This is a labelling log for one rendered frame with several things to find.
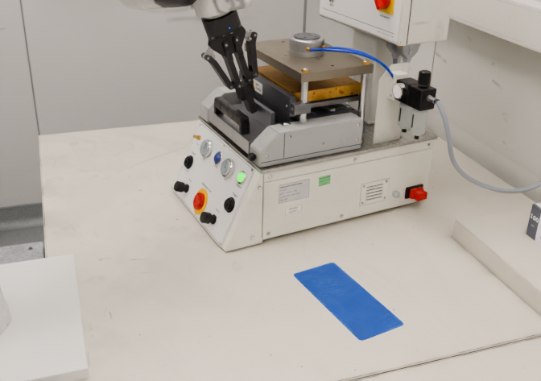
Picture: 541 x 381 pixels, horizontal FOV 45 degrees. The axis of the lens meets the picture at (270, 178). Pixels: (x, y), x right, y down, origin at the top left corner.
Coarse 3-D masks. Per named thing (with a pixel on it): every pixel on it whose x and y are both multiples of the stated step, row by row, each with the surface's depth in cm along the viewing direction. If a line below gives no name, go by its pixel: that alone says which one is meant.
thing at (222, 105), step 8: (216, 104) 148; (224, 104) 144; (216, 112) 149; (224, 112) 145; (232, 112) 141; (240, 112) 140; (240, 120) 137; (248, 120) 138; (240, 128) 138; (248, 128) 138
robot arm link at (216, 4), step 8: (200, 0) 127; (208, 0) 127; (216, 0) 127; (224, 0) 127; (232, 0) 127; (240, 0) 126; (248, 0) 126; (192, 8) 133; (200, 8) 129; (208, 8) 128; (216, 8) 128; (224, 8) 128; (232, 8) 128; (240, 8) 128; (200, 16) 130; (208, 16) 129; (216, 16) 130
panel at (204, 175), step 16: (208, 128) 154; (192, 144) 159; (224, 144) 146; (192, 160) 156; (208, 160) 151; (240, 160) 140; (192, 176) 155; (208, 176) 149; (224, 176) 143; (176, 192) 160; (192, 192) 153; (208, 192) 148; (224, 192) 142; (240, 192) 137; (192, 208) 152; (208, 208) 146; (224, 208) 141; (208, 224) 145; (224, 224) 139; (224, 240) 138
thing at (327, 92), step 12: (264, 72) 149; (276, 72) 150; (276, 84) 144; (288, 84) 142; (300, 84) 142; (312, 84) 143; (324, 84) 143; (336, 84) 143; (348, 84) 143; (312, 96) 140; (324, 96) 141; (336, 96) 142; (348, 96) 144
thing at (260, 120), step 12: (240, 108) 154; (264, 108) 142; (216, 120) 150; (228, 120) 146; (252, 120) 147; (264, 120) 143; (276, 120) 147; (228, 132) 145; (252, 132) 140; (240, 144) 140
